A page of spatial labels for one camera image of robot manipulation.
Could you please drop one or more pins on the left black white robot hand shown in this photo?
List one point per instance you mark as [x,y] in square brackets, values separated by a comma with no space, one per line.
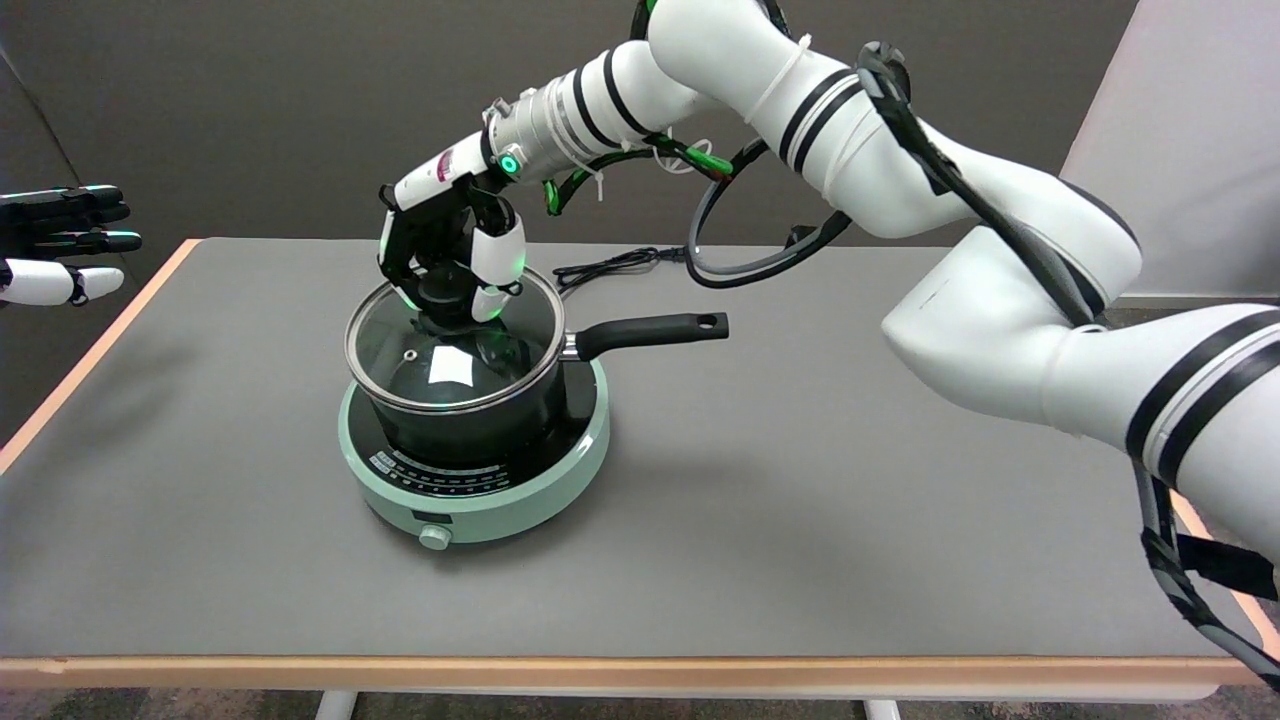
[60,245]

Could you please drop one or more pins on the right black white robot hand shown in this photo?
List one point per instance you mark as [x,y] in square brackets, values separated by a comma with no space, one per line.
[450,250]

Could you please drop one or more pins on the glass pot lid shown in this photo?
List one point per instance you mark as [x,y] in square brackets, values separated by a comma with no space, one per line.
[450,360]

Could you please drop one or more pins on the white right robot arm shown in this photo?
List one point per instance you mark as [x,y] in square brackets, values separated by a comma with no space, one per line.
[900,200]

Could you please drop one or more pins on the mint green induction cooker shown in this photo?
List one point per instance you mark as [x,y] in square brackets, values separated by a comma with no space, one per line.
[520,480]

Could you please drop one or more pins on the white table leg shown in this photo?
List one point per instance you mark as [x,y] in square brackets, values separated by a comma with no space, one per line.
[882,709]
[335,704]

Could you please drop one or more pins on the white panel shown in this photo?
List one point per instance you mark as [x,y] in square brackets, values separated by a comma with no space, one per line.
[1200,140]

